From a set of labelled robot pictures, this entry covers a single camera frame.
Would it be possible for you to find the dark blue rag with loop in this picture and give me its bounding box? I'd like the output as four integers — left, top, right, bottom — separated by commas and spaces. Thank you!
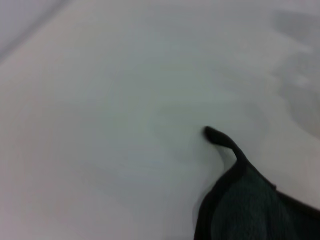
194, 125, 320, 240

